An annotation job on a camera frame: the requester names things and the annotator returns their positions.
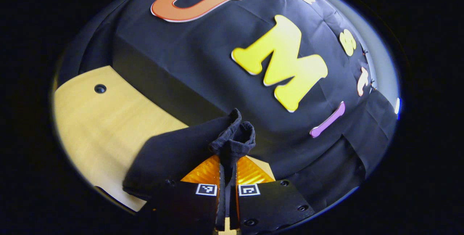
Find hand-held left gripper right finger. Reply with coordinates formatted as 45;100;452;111
231;156;315;234

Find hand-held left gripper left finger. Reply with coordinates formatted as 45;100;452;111
140;155;226;234

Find black jeans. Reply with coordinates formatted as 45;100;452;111
123;109;256;201

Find black backdrop cloth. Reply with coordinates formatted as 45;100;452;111
67;0;399;214

